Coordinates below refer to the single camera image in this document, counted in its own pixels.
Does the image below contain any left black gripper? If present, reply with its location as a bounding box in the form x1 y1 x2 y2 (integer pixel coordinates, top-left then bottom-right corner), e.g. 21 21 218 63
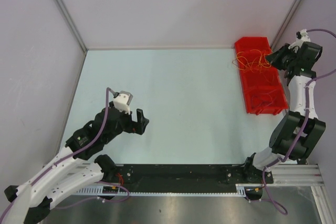
103 105 149 144

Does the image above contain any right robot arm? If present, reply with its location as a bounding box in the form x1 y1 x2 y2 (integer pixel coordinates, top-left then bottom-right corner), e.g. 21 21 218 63
242 41 326 183

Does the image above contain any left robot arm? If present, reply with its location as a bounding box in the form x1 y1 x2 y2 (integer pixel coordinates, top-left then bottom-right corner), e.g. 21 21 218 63
1 104 149 223

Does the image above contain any red compartment bin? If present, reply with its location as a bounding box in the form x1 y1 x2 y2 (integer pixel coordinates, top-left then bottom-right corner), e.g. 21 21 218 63
233 37 288 115

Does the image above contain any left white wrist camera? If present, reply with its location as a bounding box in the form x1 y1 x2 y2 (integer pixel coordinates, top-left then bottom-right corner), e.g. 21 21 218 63
112 91 133 115

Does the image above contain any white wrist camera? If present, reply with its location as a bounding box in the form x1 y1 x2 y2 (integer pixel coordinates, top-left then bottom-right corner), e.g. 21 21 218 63
112 91 133 115
288 29 311 52

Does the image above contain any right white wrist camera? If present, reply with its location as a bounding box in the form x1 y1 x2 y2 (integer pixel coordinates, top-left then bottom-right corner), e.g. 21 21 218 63
288 29 311 52

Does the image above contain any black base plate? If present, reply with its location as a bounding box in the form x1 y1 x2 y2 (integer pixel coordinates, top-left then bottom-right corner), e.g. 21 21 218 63
115 164 263 193

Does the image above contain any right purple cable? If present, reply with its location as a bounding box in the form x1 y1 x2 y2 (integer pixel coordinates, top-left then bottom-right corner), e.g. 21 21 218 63
261 28 336 215

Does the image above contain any grey slotted cable duct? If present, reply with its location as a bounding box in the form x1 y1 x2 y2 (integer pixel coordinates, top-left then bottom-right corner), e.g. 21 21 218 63
73 184 264 197

